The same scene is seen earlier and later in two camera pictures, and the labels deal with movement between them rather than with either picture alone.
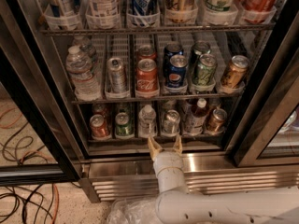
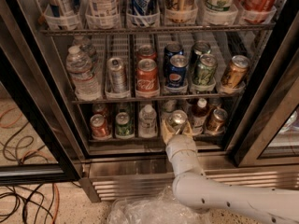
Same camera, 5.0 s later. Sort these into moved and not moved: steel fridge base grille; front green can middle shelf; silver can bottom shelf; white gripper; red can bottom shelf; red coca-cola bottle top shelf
Moved: white gripper; silver can bottom shelf
Not moved: red coca-cola bottle top shelf; front green can middle shelf; steel fridge base grille; red can bottom shelf
